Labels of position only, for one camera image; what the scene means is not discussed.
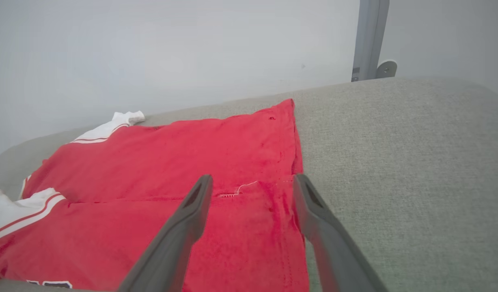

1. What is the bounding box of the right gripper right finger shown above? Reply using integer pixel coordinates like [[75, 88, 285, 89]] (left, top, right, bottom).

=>
[[293, 174, 389, 292]]

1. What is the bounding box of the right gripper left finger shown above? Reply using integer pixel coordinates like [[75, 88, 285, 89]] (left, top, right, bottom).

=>
[[117, 174, 213, 292]]

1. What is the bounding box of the red and white garment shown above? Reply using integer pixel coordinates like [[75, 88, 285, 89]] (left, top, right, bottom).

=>
[[0, 99, 310, 292]]

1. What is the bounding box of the round grey post bracket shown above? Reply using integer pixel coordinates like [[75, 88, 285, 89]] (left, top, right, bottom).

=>
[[375, 60, 398, 79]]

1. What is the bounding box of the grey metal post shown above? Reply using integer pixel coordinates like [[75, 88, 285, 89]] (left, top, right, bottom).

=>
[[351, 0, 390, 82]]

